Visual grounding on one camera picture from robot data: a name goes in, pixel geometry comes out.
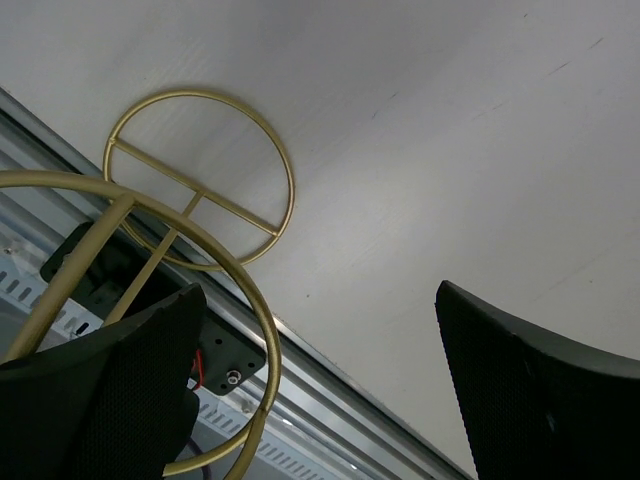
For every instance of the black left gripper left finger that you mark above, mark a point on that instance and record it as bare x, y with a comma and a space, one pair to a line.
112, 404

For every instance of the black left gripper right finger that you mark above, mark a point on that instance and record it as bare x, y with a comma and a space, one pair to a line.
536, 404

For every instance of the aluminium front rail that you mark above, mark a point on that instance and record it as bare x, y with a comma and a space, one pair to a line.
318, 410

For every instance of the gold wire hat stand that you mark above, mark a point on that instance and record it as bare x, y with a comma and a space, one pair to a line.
123, 201

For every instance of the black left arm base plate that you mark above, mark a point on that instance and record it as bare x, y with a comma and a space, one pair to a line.
228, 356

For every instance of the white slotted cable duct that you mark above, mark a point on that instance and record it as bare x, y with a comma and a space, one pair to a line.
216, 421

